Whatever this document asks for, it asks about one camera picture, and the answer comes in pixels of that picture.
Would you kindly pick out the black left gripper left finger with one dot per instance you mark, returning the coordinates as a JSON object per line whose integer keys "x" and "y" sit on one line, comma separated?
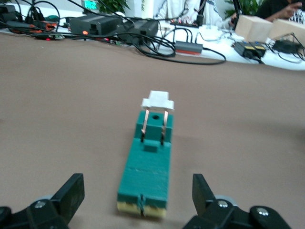
{"x": 69, "y": 198}

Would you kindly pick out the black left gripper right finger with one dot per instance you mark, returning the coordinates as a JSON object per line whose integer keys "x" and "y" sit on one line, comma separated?
{"x": 205, "y": 200}

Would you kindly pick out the grey usb hub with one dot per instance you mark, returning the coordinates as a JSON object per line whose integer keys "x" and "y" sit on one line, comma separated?
{"x": 189, "y": 46}

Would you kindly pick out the black adapter yellow label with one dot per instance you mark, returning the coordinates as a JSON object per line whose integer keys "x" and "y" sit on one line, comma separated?
{"x": 259, "y": 51}
{"x": 244, "y": 48}

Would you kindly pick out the black power adapter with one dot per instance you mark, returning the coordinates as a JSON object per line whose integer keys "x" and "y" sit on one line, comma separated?
{"x": 286, "y": 46}

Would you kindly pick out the orange black device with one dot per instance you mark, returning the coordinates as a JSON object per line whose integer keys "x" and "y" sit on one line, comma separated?
{"x": 44, "y": 25}

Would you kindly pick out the black power supply box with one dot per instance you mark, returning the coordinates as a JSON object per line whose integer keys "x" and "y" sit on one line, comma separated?
{"x": 95, "y": 23}

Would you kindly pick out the black power brick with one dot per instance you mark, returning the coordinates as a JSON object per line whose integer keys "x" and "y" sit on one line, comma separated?
{"x": 143, "y": 29}

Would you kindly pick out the person in white shirt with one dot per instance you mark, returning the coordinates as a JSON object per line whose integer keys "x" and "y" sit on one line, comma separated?
{"x": 176, "y": 9}

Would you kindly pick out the green lit display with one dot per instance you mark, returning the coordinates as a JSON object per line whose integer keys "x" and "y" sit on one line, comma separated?
{"x": 89, "y": 4}

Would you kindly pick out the green potted plant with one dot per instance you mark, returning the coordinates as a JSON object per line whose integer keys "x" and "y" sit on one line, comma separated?
{"x": 245, "y": 6}
{"x": 114, "y": 6}

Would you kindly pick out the person in black shirt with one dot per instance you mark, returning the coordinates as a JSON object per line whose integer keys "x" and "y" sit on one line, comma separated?
{"x": 269, "y": 9}

